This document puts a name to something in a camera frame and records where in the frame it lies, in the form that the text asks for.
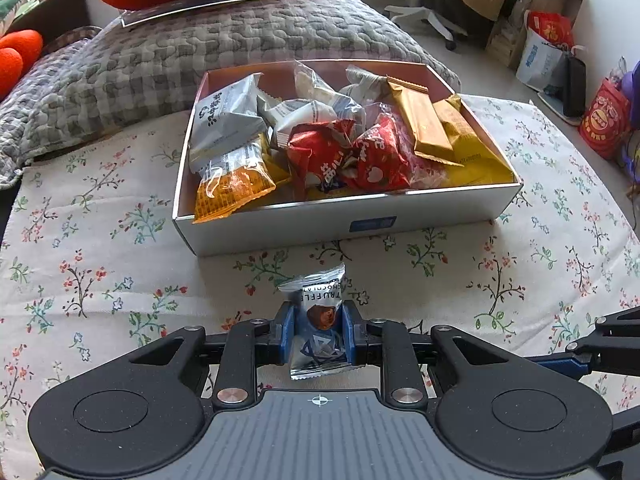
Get orange snack packet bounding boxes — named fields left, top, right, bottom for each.
left=192, top=140, right=277, bottom=225

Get black slim object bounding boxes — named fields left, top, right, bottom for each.
left=564, top=52, right=587, bottom=118

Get small orange pumpkin cushion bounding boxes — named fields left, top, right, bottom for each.
left=0, top=29, right=44, bottom=101

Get beige cardboard boxes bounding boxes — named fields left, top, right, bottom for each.
left=487, top=20, right=531, bottom=68

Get short gold snack packet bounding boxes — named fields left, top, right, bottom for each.
left=432, top=94, right=481, bottom=153

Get clear packet with white snack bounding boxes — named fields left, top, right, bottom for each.
left=293, top=60, right=366, bottom=126

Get clear pink wrapper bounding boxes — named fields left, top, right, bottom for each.
left=407, top=152, right=448, bottom=190

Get red snack packet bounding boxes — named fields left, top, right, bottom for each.
left=340, top=112, right=412, bottom=192
left=286, top=119, right=357, bottom=196

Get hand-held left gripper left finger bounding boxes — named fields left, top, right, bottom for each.
left=127, top=304, right=297, bottom=411

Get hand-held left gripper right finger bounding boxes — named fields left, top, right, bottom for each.
left=342, top=302, right=511, bottom=409

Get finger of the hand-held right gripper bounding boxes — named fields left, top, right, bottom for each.
left=530, top=306, right=640, bottom=380

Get grey sofa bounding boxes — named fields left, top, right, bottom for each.
left=10, top=0, right=106, bottom=41

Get grey and white snack packet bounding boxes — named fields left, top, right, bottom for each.
left=189, top=72, right=268, bottom=173

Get green pillow with white pattern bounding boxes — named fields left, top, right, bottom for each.
left=0, top=0, right=28, bottom=31

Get floral tablecloth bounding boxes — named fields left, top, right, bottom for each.
left=0, top=94, right=640, bottom=480

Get long gold snack bar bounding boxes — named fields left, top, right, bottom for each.
left=386, top=75, right=467, bottom=167

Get red printed bag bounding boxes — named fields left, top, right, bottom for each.
left=527, top=11, right=575, bottom=51

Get grey quilted cushion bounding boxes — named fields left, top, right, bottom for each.
left=0, top=0, right=462, bottom=188

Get white and blue bag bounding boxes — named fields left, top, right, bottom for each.
left=516, top=27, right=568, bottom=92

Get red bag with round print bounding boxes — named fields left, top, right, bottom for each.
left=579, top=77, right=632, bottom=160

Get white box with pink lining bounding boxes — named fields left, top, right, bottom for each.
left=171, top=58, right=524, bottom=258

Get yellow snack packet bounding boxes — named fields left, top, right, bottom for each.
left=442, top=132, right=517, bottom=188
left=260, top=132, right=293, bottom=186

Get white office chair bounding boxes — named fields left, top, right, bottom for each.
left=385, top=0, right=468, bottom=51

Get white striped snack packet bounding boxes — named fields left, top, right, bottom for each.
left=340, top=66, right=391, bottom=108
left=257, top=91, right=337, bottom=150

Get purple object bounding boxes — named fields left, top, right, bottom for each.
left=620, top=60, right=640, bottom=181

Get silver chocolate snack packet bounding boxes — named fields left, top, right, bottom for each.
left=277, top=263, right=361, bottom=380

